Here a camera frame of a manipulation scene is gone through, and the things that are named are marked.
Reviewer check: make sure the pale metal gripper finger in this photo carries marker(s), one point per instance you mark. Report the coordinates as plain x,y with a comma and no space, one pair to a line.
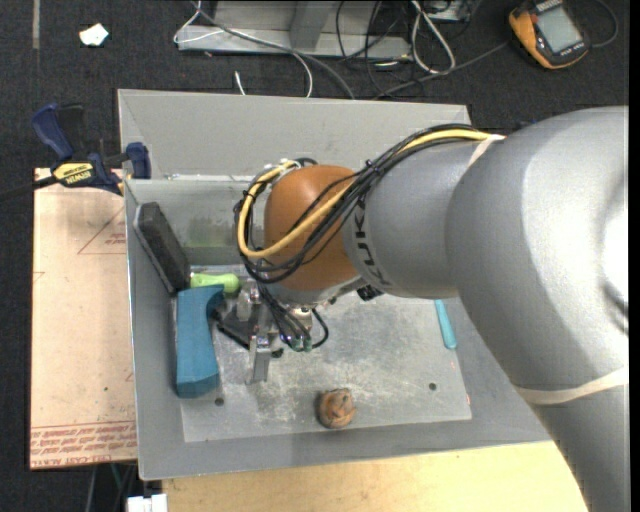
260,362
243,305

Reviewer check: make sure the light green rounded toy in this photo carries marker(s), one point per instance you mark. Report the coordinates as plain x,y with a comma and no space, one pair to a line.
215,281

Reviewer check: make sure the blue foam block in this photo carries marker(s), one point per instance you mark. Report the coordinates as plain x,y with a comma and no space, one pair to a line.
195,345

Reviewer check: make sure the brown lumpy toy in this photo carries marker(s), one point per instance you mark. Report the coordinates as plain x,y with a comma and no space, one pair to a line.
335,409

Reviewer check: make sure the grey metal bin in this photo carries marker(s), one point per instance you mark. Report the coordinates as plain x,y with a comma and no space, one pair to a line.
380,360

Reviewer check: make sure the black flat block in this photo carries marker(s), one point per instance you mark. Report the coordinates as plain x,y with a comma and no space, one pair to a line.
162,245

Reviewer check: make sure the light blue stick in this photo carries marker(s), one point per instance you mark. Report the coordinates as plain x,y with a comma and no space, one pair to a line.
446,325

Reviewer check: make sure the brown cardboard board, red print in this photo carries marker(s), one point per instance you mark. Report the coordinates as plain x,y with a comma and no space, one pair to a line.
80,325

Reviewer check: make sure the black cylinder on white bracket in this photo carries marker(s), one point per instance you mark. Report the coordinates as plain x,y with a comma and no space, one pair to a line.
369,292

